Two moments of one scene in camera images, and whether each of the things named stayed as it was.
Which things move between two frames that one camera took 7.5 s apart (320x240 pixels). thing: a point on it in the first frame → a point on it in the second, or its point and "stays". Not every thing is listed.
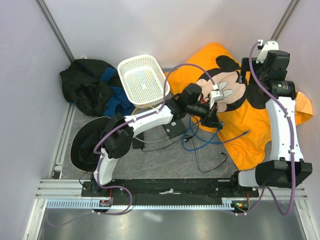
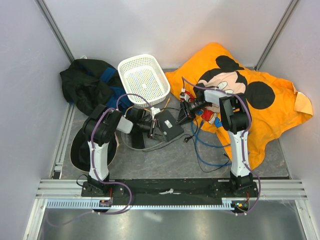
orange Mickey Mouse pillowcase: (246, 133) stays
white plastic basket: (142, 81) stays
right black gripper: (245, 68) → (182, 116)
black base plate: (226, 188) stays
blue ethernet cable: (199, 147) → (197, 151)
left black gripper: (211, 119) → (157, 132)
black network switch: (174, 128) stays
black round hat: (84, 141) stays
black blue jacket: (95, 86) stays
